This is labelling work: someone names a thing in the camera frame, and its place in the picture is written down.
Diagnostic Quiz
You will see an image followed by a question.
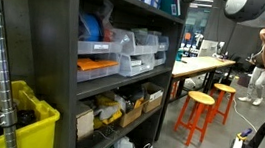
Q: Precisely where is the beige foam block box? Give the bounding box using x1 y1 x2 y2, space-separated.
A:
76 102 94 140

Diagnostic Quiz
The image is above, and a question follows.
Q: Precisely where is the orange wooden stool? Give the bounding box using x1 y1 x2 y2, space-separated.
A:
173 91 215 146
205 83 237 128

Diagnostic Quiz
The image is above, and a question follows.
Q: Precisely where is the small open cardboard box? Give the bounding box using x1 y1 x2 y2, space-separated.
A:
120 102 144 127

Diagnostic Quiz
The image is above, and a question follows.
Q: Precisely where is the near orange wooden stool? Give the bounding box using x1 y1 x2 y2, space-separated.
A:
173 91 215 146

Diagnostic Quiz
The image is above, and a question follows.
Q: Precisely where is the yellow plastic bin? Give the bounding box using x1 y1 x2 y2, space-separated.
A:
11 80 60 148

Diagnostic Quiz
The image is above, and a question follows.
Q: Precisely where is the dark grey shelf unit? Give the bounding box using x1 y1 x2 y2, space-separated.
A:
28 0 189 148

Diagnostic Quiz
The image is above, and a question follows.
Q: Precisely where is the clear stacking bin upper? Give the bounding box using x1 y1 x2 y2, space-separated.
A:
112 29 170 56

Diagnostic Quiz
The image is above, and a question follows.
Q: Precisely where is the far orange wooden stool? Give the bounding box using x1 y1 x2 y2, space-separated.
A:
205 83 237 128

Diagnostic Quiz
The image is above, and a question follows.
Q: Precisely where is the long wooden work table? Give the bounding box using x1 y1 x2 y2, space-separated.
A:
169 56 235 102

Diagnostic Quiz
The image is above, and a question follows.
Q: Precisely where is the clear stacking bin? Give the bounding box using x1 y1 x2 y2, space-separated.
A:
112 29 170 56
119 52 166 77

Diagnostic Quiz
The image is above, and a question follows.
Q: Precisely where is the cardboard box with label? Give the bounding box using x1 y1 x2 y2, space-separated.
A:
142 82 164 113

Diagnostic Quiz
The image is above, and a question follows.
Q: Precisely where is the clear stacking bin lower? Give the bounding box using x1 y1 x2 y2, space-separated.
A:
119 52 166 77

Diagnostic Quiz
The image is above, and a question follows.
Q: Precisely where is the green and purple book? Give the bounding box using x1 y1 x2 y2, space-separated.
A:
160 0 181 17

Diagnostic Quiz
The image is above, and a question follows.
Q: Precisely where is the chrome wire rack pole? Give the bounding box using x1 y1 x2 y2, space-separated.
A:
0 0 18 148

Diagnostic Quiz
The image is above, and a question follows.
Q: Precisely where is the blue filament spool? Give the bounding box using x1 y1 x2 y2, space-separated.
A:
78 13 103 42

